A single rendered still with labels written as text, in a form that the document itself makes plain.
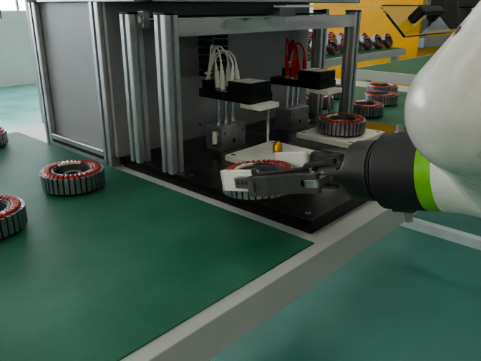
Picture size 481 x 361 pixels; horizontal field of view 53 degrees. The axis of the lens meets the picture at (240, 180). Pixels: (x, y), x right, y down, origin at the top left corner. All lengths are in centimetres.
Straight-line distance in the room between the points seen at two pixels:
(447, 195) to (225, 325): 27
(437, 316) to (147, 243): 143
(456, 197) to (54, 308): 44
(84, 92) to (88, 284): 56
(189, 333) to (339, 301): 145
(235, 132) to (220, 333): 58
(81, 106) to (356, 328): 120
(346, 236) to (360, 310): 119
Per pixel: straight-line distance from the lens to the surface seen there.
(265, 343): 171
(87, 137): 112
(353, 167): 59
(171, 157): 89
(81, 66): 108
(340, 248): 72
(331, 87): 119
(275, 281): 61
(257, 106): 95
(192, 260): 64
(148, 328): 53
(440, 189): 54
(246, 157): 95
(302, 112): 124
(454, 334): 189
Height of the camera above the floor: 106
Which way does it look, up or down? 20 degrees down
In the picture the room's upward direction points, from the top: straight up
